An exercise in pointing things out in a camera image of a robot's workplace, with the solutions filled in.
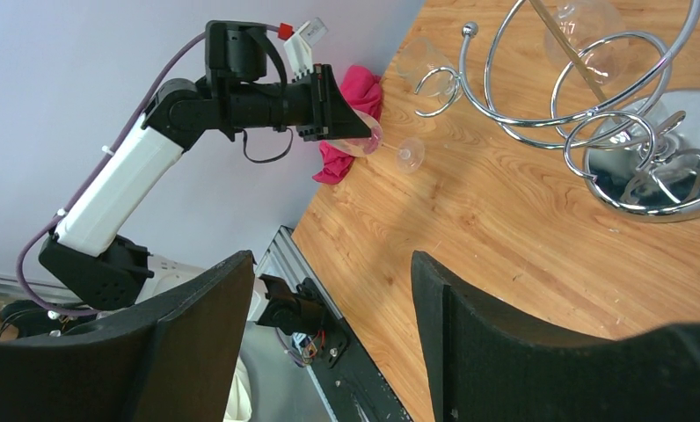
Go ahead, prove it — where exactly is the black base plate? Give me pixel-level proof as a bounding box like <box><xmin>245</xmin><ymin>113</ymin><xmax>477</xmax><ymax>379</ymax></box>
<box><xmin>256</xmin><ymin>276</ymin><xmax>412</xmax><ymax>422</ymax></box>

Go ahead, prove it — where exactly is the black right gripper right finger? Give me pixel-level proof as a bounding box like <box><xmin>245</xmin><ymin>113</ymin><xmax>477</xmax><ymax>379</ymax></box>
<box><xmin>411</xmin><ymin>251</ymin><xmax>700</xmax><ymax>421</ymax></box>

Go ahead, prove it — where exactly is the chrome wine glass rack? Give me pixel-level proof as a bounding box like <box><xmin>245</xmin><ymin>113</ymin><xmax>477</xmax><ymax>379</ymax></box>
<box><xmin>425</xmin><ymin>1</ymin><xmax>700</xmax><ymax>223</ymax></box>

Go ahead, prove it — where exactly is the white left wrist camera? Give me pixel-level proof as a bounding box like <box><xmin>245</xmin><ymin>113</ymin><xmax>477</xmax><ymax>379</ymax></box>
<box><xmin>277</xmin><ymin>17</ymin><xmax>328</xmax><ymax>78</ymax></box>

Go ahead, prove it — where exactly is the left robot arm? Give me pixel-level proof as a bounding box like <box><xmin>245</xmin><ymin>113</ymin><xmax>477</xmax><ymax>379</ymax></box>
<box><xmin>39</xmin><ymin>20</ymin><xmax>372</xmax><ymax>311</ymax></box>

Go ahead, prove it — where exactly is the pink cloth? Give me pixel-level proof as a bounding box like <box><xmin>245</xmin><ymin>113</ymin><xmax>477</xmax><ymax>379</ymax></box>
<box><xmin>312</xmin><ymin>65</ymin><xmax>383</xmax><ymax>186</ymax></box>

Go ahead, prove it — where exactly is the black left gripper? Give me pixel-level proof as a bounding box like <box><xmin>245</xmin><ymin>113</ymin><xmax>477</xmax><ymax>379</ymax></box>
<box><xmin>285</xmin><ymin>63</ymin><xmax>373</xmax><ymax>142</ymax></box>

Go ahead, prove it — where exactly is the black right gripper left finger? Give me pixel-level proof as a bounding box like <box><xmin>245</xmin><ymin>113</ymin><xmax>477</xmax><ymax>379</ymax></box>
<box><xmin>0</xmin><ymin>251</ymin><xmax>254</xmax><ymax>421</ymax></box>

